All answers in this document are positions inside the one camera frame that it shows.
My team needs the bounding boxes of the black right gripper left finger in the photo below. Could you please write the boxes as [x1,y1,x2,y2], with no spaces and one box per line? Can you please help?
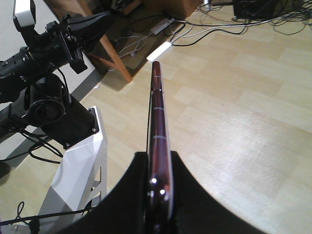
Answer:
[58,152,148,234]

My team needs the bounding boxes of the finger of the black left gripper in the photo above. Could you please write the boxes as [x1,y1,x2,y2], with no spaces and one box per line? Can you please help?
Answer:
[67,11,115,53]

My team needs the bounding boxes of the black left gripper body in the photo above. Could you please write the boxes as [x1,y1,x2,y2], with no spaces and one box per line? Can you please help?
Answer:
[46,15,87,74]

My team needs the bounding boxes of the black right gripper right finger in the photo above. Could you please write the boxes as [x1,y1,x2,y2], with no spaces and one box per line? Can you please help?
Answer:
[171,151,264,234]

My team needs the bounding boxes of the black foldable smartphone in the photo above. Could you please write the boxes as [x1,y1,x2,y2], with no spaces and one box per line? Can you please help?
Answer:
[145,61,174,234]

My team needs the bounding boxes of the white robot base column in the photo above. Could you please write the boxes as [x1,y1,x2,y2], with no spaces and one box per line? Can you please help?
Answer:
[39,106,108,215]

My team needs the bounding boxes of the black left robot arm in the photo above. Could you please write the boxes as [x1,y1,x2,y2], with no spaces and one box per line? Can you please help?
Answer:
[0,11,114,149]

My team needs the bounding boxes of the white power strip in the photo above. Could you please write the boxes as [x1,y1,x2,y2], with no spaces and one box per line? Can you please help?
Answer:
[146,41,172,62]

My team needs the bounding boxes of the black computer tower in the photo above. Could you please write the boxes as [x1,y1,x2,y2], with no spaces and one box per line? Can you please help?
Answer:
[233,0,312,20]

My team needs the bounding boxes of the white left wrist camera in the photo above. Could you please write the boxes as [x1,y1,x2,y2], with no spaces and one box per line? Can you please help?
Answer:
[13,0,36,27]

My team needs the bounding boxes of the black floor cable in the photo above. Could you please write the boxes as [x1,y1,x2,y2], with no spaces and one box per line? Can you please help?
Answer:
[170,19,247,47]

